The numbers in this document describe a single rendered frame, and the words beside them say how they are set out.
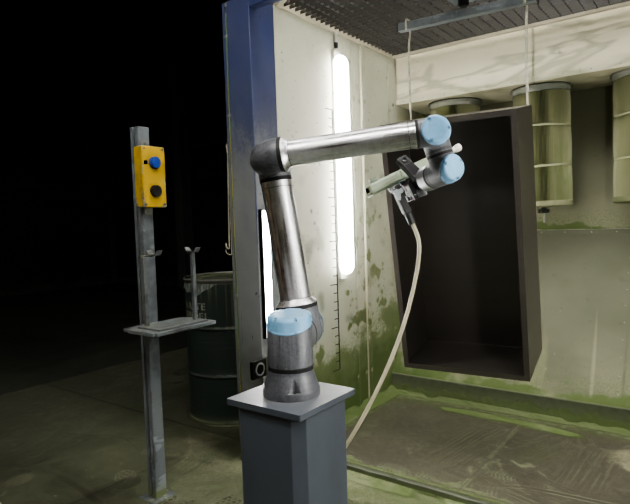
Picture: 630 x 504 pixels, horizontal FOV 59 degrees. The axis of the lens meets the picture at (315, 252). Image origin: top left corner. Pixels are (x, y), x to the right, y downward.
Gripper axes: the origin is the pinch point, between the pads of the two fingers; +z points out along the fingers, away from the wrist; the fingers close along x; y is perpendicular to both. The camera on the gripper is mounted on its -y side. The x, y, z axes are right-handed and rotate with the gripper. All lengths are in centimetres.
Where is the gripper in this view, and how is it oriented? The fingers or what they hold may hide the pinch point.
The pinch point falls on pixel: (394, 186)
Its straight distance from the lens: 219.6
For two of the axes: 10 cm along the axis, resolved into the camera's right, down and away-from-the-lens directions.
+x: 8.1, -4.3, 4.0
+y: 4.4, 8.9, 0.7
